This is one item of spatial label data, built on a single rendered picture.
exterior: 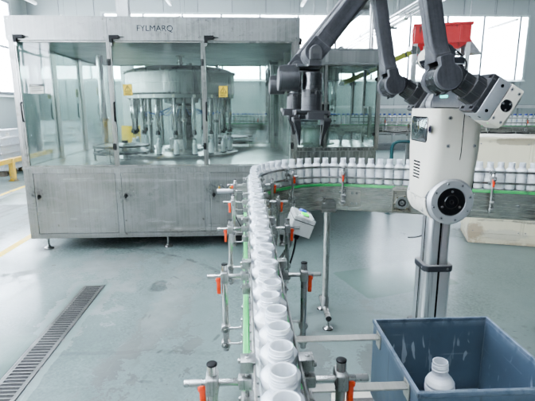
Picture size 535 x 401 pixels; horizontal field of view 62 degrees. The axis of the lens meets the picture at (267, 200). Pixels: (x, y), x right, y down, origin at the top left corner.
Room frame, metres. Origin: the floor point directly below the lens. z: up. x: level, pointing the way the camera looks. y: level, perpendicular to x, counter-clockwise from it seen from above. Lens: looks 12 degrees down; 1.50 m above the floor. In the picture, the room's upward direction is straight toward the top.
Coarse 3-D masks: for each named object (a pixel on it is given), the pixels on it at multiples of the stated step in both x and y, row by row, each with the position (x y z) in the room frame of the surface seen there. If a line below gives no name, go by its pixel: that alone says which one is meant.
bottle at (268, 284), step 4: (264, 280) 0.83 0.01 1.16; (268, 280) 0.84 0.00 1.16; (272, 280) 0.84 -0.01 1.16; (276, 280) 0.83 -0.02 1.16; (264, 284) 0.81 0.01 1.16; (268, 284) 0.84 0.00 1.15; (272, 284) 0.84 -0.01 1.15; (276, 284) 0.81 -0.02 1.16; (280, 284) 0.82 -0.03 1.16; (264, 288) 0.81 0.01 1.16; (268, 288) 0.80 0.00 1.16; (272, 288) 0.80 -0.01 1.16; (276, 288) 0.81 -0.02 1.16; (280, 288) 0.81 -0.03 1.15; (280, 292) 0.81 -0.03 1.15; (280, 296) 0.81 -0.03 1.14; (280, 300) 0.81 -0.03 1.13; (284, 300) 0.82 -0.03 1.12; (284, 304) 0.81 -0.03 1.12
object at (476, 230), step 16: (480, 144) 4.76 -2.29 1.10; (496, 144) 4.72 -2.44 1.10; (512, 144) 4.68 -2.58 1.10; (528, 144) 4.64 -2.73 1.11; (480, 160) 4.76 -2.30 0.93; (496, 160) 4.72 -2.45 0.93; (512, 160) 4.68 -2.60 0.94; (528, 160) 4.64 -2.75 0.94; (464, 224) 5.02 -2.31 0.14; (480, 224) 4.74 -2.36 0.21; (496, 224) 4.70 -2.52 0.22; (512, 224) 4.66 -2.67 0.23; (528, 224) 4.62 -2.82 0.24; (480, 240) 4.74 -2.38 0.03; (496, 240) 4.70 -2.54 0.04; (512, 240) 4.66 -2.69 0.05; (528, 240) 4.62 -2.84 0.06
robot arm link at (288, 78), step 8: (312, 48) 1.25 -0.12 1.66; (320, 48) 1.25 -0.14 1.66; (312, 56) 1.25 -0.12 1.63; (320, 56) 1.25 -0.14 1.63; (288, 64) 1.27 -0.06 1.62; (296, 64) 1.27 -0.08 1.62; (304, 64) 1.27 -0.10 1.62; (312, 64) 1.25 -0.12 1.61; (320, 64) 1.26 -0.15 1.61; (280, 72) 1.26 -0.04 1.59; (288, 72) 1.27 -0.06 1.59; (296, 72) 1.27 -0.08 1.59; (280, 80) 1.26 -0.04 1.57; (288, 80) 1.26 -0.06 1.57; (296, 80) 1.26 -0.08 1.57; (280, 88) 1.27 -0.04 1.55; (288, 88) 1.27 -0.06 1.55; (296, 88) 1.27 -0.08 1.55
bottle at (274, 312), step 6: (270, 306) 0.71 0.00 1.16; (276, 306) 0.72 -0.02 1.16; (282, 306) 0.71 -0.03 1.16; (270, 312) 0.69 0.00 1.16; (276, 312) 0.72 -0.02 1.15; (282, 312) 0.69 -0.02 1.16; (264, 318) 0.70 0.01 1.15; (270, 318) 0.69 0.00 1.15; (276, 318) 0.68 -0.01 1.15; (282, 318) 0.69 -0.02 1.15; (264, 330) 0.69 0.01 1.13; (264, 336) 0.68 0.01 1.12; (264, 342) 0.68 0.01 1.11
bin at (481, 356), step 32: (384, 320) 1.08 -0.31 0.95; (416, 320) 1.08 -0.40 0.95; (448, 320) 1.09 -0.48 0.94; (480, 320) 1.09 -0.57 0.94; (384, 352) 0.99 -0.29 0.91; (416, 352) 1.08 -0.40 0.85; (448, 352) 1.09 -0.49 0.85; (480, 352) 1.09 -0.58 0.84; (512, 352) 0.97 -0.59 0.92; (320, 384) 0.83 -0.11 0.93; (384, 384) 0.83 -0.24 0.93; (416, 384) 1.09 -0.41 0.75; (480, 384) 1.09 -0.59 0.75; (512, 384) 0.95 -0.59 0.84
